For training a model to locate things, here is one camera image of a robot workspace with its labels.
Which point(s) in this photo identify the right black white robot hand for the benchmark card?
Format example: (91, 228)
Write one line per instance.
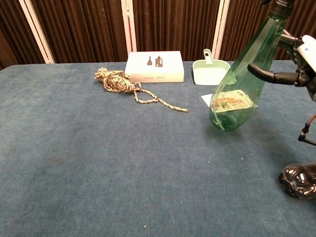
(304, 56)

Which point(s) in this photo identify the green plastic spray bottle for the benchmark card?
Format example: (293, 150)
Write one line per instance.
(242, 81)

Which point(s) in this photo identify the brown pleated curtain panel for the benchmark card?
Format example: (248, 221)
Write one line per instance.
(175, 24)
(12, 37)
(81, 29)
(242, 22)

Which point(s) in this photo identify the mint green plastic dustpan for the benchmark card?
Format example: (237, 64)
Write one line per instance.
(207, 74)

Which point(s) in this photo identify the printed paper card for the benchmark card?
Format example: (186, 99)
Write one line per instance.
(206, 99)

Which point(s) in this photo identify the black glossy lumpy object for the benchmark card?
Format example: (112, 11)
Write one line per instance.
(300, 181)

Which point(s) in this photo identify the white box with brown print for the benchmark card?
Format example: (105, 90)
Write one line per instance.
(153, 70)

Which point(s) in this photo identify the blue tablecloth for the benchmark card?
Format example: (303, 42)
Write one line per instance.
(98, 160)

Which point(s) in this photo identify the white screen frame post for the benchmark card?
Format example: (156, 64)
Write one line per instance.
(37, 32)
(221, 29)
(129, 27)

